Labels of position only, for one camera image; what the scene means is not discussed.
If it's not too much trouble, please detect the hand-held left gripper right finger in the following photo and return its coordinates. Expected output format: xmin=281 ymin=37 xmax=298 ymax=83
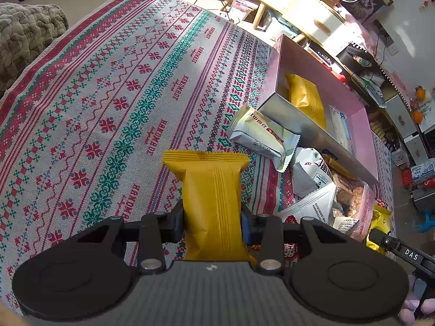
xmin=241 ymin=211 xmax=344 ymax=275

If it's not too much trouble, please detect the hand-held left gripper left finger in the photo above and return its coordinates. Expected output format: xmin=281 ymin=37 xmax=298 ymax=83
xmin=76 ymin=207 xmax=186 ymax=274

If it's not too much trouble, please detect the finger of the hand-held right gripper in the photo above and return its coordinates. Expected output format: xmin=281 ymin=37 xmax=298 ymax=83
xmin=369 ymin=229 xmax=398 ymax=256

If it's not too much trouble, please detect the yellow chips packet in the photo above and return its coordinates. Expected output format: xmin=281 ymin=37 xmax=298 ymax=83
xmin=365 ymin=205 xmax=393 ymax=257

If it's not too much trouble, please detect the yellow ribbed snack packet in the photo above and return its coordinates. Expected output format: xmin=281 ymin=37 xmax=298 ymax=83
xmin=285 ymin=74 xmax=327 ymax=130
xmin=162 ymin=149 xmax=257 ymax=265

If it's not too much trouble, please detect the clear pink snack bag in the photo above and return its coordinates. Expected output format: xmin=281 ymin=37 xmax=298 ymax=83
xmin=350 ymin=180 xmax=374 ymax=242

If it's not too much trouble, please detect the red snack packet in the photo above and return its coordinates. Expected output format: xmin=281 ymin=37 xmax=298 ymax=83
xmin=285 ymin=242 xmax=300 ymax=268

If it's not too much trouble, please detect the clear brown cake packet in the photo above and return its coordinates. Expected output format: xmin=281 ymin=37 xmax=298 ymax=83
xmin=331 ymin=171 xmax=356 ymax=218

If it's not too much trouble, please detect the white fine-print snack packet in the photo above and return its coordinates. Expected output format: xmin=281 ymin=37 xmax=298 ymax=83
xmin=277 ymin=181 xmax=338 ymax=226

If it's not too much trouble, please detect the white waffle snack packet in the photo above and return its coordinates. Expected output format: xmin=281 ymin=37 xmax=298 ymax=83
xmin=292 ymin=148 xmax=335 ymax=198

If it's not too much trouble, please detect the silver pink cardboard box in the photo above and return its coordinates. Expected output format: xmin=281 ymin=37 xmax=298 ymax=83
xmin=256 ymin=34 xmax=379 ymax=186

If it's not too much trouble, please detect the person's right hand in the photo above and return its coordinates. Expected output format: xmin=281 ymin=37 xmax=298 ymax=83
xmin=399 ymin=274 xmax=435 ymax=326

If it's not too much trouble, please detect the blue white carton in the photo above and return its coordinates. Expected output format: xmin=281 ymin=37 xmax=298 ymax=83
xmin=411 ymin=159 xmax=435 ymax=180

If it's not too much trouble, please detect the gold foil snack packet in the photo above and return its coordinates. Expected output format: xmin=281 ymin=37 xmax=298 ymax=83
xmin=321 ymin=154 xmax=357 ymax=180

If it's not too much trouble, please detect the white red-label snack packet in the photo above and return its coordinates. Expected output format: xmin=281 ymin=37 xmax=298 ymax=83
xmin=228 ymin=104 xmax=301 ymax=173

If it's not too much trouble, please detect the white blue snack packet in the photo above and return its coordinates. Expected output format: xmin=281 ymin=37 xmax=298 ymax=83
xmin=328 ymin=105 xmax=354 ymax=153

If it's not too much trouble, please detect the white low cabinet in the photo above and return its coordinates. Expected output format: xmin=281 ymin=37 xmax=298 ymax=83
xmin=384 ymin=68 xmax=435 ymax=160

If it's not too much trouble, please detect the patterned woven tablecloth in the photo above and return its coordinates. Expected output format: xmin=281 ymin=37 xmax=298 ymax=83
xmin=0 ymin=0 xmax=396 ymax=316

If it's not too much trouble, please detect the black round basket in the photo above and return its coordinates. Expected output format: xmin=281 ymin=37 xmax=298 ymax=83
xmin=336 ymin=46 xmax=374 ymax=70

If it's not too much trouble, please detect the white wooden drawer cabinet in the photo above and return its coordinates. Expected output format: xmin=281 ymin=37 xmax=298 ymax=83
xmin=217 ymin=0 xmax=361 ymax=46

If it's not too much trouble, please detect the grey quilted blanket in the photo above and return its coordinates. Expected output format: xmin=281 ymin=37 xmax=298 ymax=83
xmin=0 ymin=3 xmax=69 ymax=99

